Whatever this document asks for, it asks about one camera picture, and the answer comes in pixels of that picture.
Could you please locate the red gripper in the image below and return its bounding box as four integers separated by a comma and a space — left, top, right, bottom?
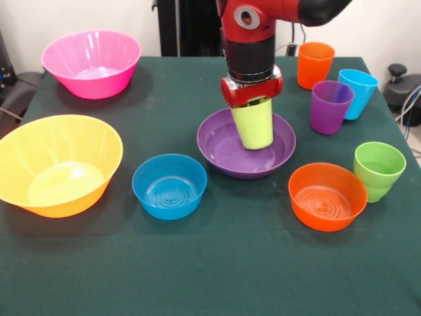
220, 65, 284, 109

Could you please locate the lime yellow cup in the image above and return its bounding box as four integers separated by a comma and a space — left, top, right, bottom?
230, 97, 275, 151

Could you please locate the purple bowl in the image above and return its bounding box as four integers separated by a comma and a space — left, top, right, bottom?
196, 108, 297, 180

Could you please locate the black computer tower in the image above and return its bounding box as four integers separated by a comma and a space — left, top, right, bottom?
0, 29, 17, 96

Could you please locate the orange cup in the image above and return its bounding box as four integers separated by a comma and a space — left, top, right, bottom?
297, 41, 335, 90

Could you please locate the purple cup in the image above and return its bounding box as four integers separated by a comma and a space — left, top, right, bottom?
310, 80, 355, 136

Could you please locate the blue cup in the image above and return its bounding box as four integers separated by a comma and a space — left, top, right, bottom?
338, 68, 379, 121

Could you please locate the green cup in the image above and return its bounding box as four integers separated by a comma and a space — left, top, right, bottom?
361, 182, 395, 203
353, 142, 407, 190

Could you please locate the small blue bowl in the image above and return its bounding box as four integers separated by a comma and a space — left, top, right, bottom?
132, 153, 209, 221

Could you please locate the small orange bowl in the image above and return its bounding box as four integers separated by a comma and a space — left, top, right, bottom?
287, 162, 368, 232

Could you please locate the black equipment with knob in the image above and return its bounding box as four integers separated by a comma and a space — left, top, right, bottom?
384, 64, 421, 115

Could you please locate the dark green tablecloth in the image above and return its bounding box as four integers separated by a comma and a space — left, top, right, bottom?
0, 55, 421, 316

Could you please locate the large pink bowl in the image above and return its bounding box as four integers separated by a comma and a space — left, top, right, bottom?
40, 29, 143, 100

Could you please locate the large orange yellow bowl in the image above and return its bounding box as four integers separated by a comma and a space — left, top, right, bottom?
0, 114, 124, 219

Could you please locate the blue cable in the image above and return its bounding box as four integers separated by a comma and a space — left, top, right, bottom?
396, 84, 421, 139

